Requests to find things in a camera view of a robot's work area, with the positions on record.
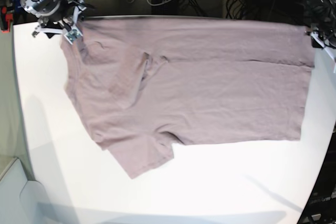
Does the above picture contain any pink t-shirt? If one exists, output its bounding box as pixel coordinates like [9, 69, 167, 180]
[61, 18, 315, 178]

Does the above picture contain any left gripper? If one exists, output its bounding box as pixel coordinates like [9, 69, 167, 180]
[310, 24, 335, 49]

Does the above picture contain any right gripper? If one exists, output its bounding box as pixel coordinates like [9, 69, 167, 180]
[36, 0, 95, 39]

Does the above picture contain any white bin corner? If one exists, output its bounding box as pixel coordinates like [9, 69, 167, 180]
[1, 158, 53, 223]

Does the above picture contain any red and black clamp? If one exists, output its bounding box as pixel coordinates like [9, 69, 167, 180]
[1, 6, 14, 33]

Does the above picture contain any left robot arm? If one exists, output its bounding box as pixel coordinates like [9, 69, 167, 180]
[303, 0, 335, 49]

